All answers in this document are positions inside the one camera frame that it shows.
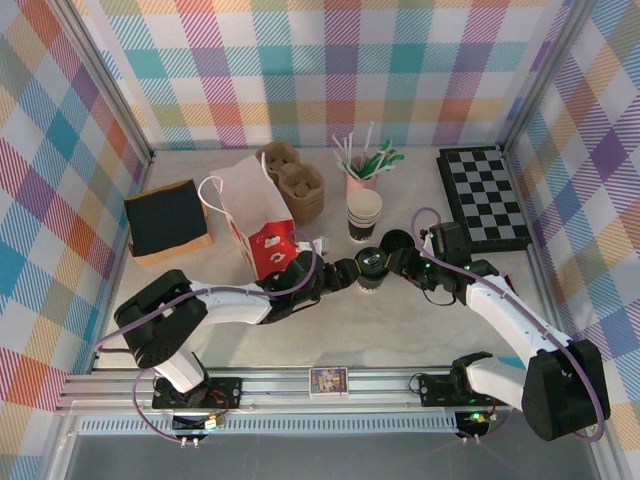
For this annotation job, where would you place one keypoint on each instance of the black plastic cup lid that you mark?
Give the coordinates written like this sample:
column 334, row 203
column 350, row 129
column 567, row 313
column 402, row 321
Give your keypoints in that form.
column 372, row 262

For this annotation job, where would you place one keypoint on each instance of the white red paper bag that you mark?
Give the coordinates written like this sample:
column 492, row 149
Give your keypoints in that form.
column 250, row 195

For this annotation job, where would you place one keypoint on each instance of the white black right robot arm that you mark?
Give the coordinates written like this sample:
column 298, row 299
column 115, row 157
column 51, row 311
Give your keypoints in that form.
column 505, row 317

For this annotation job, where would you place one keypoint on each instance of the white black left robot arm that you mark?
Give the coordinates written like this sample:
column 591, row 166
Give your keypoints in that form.
column 235, row 310

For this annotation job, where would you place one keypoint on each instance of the stack of black lids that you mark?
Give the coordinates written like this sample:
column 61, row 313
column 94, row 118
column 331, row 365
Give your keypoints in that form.
column 395, row 242

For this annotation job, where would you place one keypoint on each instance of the stack of paper cups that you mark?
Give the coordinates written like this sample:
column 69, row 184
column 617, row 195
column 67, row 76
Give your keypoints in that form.
column 364, row 202

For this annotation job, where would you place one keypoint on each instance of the black grey chessboard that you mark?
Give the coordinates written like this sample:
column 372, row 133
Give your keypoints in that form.
column 480, row 190

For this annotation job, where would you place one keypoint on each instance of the pink straw holder cup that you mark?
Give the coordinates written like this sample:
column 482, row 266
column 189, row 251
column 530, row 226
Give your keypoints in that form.
column 356, row 182

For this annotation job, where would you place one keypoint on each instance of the green wrapped straw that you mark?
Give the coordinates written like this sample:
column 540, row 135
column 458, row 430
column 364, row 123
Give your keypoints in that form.
column 381, row 152
column 392, row 159

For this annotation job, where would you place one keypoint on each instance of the white wrapped straw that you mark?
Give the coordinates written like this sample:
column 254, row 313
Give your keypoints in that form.
column 350, row 150
column 342, row 151
column 346, row 168
column 370, row 140

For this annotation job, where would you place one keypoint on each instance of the small picture card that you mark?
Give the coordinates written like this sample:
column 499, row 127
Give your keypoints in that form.
column 328, row 382

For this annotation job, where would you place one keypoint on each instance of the black controller board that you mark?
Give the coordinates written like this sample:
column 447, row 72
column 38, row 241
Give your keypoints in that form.
column 470, row 422
column 192, row 424

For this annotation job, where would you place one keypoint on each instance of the brown box of black napkins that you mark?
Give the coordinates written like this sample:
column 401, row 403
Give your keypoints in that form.
column 165, row 220

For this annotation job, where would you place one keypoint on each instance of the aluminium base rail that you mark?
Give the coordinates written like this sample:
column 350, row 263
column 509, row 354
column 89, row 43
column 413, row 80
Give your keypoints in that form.
column 280, row 387

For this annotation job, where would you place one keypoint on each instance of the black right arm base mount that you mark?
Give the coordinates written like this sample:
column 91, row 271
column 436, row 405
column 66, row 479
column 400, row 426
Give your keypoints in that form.
column 435, row 390

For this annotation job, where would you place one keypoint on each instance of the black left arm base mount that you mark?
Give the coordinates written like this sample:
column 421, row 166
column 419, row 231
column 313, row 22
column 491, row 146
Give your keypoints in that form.
column 227, row 392

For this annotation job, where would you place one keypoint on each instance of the aluminium frame post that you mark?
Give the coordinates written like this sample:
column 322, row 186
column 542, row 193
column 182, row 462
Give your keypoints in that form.
column 102, row 75
column 545, row 75

